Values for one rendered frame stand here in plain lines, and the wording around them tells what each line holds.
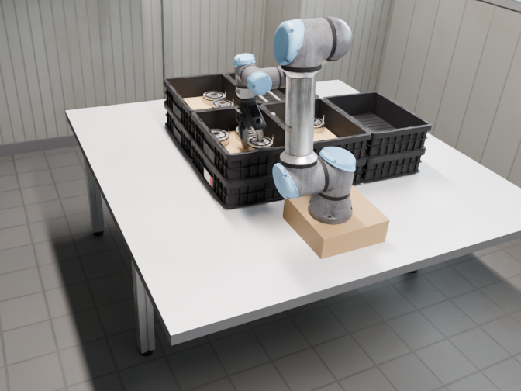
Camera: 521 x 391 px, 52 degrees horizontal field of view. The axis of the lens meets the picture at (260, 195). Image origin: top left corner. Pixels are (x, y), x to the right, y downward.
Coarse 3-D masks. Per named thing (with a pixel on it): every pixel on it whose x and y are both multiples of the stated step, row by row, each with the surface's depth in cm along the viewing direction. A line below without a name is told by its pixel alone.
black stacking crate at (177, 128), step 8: (168, 112) 244; (168, 120) 251; (176, 120) 235; (168, 128) 250; (176, 128) 240; (184, 128) 226; (176, 136) 241; (184, 136) 231; (192, 136) 221; (184, 144) 233; (192, 152) 226
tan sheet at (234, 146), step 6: (228, 132) 224; (234, 132) 224; (234, 138) 219; (228, 144) 214; (234, 144) 214; (240, 144) 214; (228, 150) 210; (234, 150) 210; (240, 150) 210; (246, 150) 211
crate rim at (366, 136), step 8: (264, 104) 226; (272, 104) 227; (328, 104) 231; (280, 120) 213; (352, 120) 217; (360, 128) 212; (352, 136) 205; (360, 136) 205; (368, 136) 207; (320, 144) 199; (328, 144) 200; (336, 144) 202
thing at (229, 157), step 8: (192, 112) 213; (200, 112) 215; (264, 112) 219; (200, 120) 208; (272, 120) 213; (200, 128) 206; (208, 128) 202; (208, 136) 199; (216, 144) 192; (224, 152) 187; (240, 152) 187; (248, 152) 187; (256, 152) 188; (264, 152) 190; (272, 152) 191; (280, 152) 192; (232, 160) 185; (240, 160) 187
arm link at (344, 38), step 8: (336, 24) 148; (344, 24) 150; (336, 32) 148; (344, 32) 149; (336, 40) 165; (344, 40) 150; (336, 48) 150; (344, 48) 151; (336, 56) 153; (280, 72) 187; (280, 80) 187
